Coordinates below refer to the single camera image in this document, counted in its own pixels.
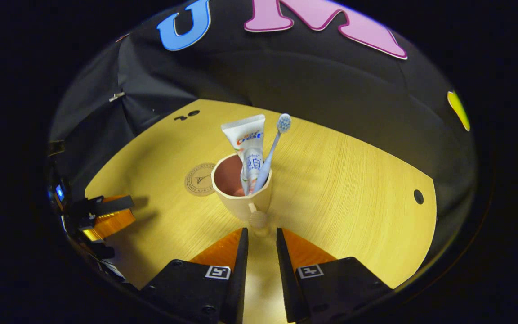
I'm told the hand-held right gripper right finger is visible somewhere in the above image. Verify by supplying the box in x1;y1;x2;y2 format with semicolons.
276;227;393;324

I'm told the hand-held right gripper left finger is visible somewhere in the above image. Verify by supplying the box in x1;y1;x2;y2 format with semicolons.
140;227;249;324

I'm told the beige cup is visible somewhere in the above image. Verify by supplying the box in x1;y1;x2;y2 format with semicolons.
211;153;273;237

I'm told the round wooden coaster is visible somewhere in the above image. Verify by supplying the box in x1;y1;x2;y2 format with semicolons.
184;162;217;197

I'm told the white and blue toothbrush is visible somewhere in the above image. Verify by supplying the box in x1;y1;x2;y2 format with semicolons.
252;113;292;194

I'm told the white toothpaste tube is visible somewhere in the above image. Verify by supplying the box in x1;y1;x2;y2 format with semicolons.
221;114;266;196

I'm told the black backdrop cloth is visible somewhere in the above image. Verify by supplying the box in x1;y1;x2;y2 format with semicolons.
48;0;478;270

